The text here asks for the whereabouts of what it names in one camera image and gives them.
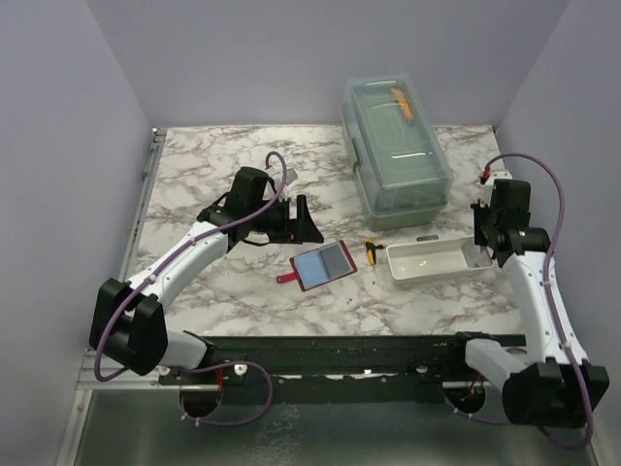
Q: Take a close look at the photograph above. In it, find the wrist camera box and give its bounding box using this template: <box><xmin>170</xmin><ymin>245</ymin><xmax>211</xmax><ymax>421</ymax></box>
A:
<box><xmin>489</xmin><ymin>179</ymin><xmax>531</xmax><ymax>213</ymax></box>
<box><xmin>224</xmin><ymin>166</ymin><xmax>273</xmax><ymax>216</ymax></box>

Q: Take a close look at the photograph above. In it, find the clear plastic storage box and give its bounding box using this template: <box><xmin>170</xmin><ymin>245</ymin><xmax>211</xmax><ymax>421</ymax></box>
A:
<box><xmin>341</xmin><ymin>74</ymin><xmax>453</xmax><ymax>231</ymax></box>

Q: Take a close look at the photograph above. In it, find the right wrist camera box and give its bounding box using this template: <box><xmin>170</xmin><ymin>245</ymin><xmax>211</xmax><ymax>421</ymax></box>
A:
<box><xmin>489</xmin><ymin>179</ymin><xmax>531</xmax><ymax>213</ymax></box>

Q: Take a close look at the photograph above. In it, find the aluminium mounting rail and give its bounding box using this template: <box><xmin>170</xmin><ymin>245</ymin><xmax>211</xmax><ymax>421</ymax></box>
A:
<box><xmin>77</xmin><ymin>345</ymin><xmax>591</xmax><ymax>389</ymax></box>

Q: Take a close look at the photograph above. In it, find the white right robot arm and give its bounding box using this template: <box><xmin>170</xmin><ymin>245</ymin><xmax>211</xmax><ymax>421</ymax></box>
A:
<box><xmin>446</xmin><ymin>203</ymin><xmax>609</xmax><ymax>428</ymax></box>

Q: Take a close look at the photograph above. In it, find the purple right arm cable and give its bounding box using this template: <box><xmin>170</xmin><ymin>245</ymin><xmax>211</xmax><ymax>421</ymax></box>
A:
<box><xmin>450</xmin><ymin>153</ymin><xmax>596</xmax><ymax>450</ymax></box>

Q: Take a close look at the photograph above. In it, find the red leather card holder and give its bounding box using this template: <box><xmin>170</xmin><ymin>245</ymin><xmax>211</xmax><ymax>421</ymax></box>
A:
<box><xmin>276</xmin><ymin>240</ymin><xmax>358</xmax><ymax>292</ymax></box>

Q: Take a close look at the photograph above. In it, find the orange tool inside box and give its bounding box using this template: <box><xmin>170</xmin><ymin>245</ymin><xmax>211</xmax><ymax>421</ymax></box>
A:
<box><xmin>391</xmin><ymin>87</ymin><xmax>415</xmax><ymax>122</ymax></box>

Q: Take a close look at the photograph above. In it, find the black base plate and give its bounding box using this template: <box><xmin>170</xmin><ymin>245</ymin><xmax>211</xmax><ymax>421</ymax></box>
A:
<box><xmin>99</xmin><ymin>332</ymin><xmax>506</xmax><ymax>404</ymax></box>

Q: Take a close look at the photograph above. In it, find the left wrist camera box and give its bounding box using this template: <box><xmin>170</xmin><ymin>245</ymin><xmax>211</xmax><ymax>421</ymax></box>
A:
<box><xmin>224</xmin><ymin>166</ymin><xmax>273</xmax><ymax>216</ymax></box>

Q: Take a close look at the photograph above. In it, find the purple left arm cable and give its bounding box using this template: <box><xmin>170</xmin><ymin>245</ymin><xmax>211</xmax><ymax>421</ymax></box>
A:
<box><xmin>94</xmin><ymin>152</ymin><xmax>274</xmax><ymax>428</ymax></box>

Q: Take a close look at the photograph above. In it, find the white plastic tray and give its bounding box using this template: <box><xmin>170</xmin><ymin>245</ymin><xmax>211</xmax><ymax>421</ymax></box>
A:
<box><xmin>386</xmin><ymin>237</ymin><xmax>494</xmax><ymax>285</ymax></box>

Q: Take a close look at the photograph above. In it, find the dark grey credit card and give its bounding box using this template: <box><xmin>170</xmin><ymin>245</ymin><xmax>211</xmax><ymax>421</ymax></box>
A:
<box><xmin>319</xmin><ymin>243</ymin><xmax>351</xmax><ymax>280</ymax></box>

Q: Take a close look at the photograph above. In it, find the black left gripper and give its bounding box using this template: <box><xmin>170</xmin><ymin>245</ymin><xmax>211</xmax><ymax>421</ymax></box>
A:
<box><xmin>249</xmin><ymin>195</ymin><xmax>325</xmax><ymax>245</ymax></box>

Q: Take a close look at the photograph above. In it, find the yellow black handled tool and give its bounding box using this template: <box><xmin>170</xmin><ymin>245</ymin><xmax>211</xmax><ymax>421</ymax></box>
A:
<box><xmin>365</xmin><ymin>238</ymin><xmax>386</xmax><ymax>266</ymax></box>

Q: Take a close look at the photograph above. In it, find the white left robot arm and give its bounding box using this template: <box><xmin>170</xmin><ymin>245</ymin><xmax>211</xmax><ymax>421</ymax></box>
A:
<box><xmin>89</xmin><ymin>195</ymin><xmax>324</xmax><ymax>383</ymax></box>

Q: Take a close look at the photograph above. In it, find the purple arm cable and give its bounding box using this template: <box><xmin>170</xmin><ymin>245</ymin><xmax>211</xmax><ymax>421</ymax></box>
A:
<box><xmin>450</xmin><ymin>153</ymin><xmax>596</xmax><ymax>450</ymax></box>
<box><xmin>94</xmin><ymin>152</ymin><xmax>274</xmax><ymax>428</ymax></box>

